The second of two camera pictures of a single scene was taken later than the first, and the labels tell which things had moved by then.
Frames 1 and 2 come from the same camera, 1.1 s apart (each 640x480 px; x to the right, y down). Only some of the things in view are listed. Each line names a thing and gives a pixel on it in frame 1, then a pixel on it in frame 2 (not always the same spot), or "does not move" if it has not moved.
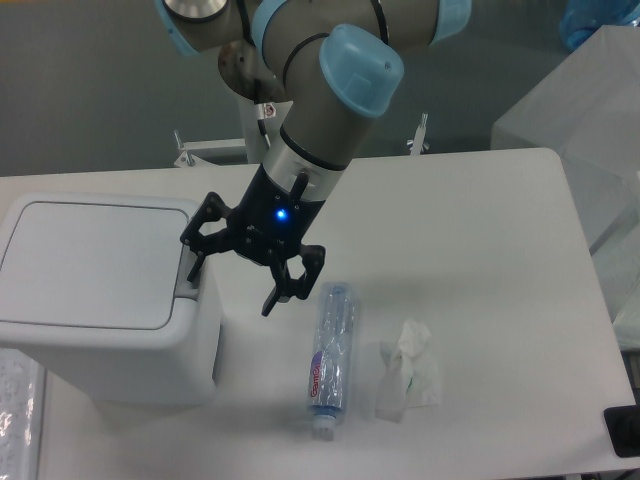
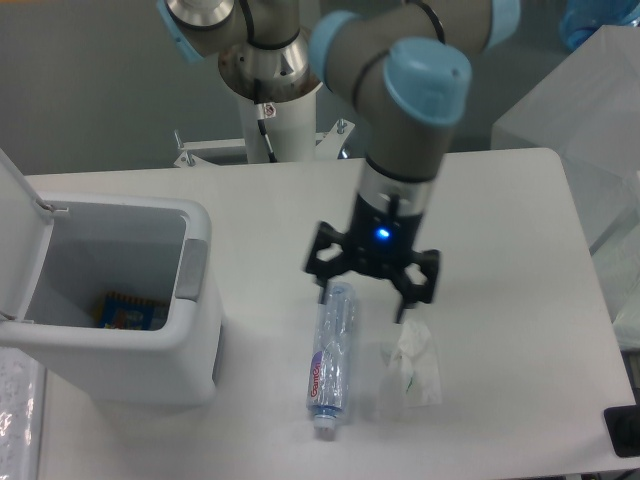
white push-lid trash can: x=100 y=286 does not move
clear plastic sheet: x=22 y=411 does not move
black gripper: x=271 y=221 → x=379 y=240
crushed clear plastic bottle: x=330 y=357 does not move
